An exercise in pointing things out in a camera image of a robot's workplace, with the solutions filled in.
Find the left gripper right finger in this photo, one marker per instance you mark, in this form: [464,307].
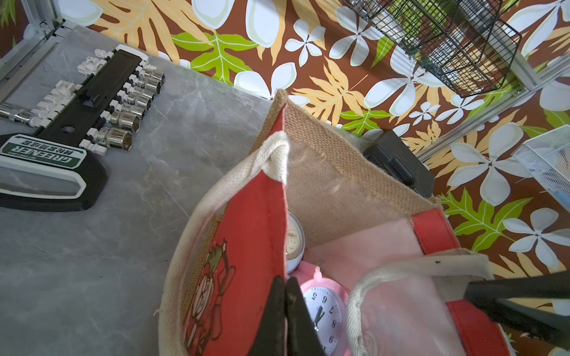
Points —
[301,337]

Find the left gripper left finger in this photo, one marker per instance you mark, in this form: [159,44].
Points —
[271,335]

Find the pink twin-bell alarm clock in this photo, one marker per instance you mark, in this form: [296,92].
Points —
[326,301]

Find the grey round alarm clock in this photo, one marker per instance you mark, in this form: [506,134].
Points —
[295,243]

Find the red burlap canvas bag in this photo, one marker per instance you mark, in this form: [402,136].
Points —
[392,250]

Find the black plastic tool case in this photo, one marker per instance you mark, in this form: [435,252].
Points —
[389,153]

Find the black socket set holder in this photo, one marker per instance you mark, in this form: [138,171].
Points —
[76,124]

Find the white wire basket right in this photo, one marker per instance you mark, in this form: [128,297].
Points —
[546,158]

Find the black wire basket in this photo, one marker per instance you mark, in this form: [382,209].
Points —
[464,43]

